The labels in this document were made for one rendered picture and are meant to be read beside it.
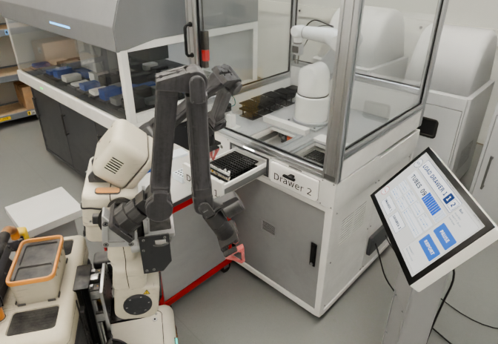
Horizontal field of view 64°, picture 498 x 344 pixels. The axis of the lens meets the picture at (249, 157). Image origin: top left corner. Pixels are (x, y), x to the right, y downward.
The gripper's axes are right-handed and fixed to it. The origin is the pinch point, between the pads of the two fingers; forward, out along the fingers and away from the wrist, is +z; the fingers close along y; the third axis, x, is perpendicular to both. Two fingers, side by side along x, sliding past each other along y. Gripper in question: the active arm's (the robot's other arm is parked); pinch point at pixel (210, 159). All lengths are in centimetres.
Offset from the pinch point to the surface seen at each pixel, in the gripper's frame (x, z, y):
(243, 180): -17.7, 7.6, 5.9
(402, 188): -90, -11, 23
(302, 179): -42.2, 3.9, 22.0
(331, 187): -57, 3, 24
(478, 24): -12, -24, 346
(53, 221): 32, 17, -70
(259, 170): -17.2, 7.0, 18.3
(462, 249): -121, -15, -4
